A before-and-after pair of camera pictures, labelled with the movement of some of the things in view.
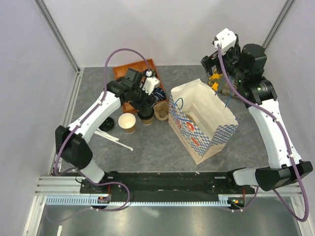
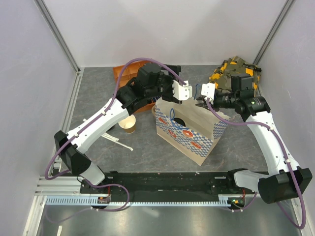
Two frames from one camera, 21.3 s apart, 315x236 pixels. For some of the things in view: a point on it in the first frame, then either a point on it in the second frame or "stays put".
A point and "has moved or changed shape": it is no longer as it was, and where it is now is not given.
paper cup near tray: x=127 y=121 stays put
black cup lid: x=146 y=114 -> x=179 y=121
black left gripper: x=143 y=105 -> x=169 y=97
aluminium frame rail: x=70 y=186 stays put
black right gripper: x=209 y=62 -> x=214 y=107
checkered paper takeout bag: x=199 y=125 has moved or changed shape
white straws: x=106 y=135 stays put
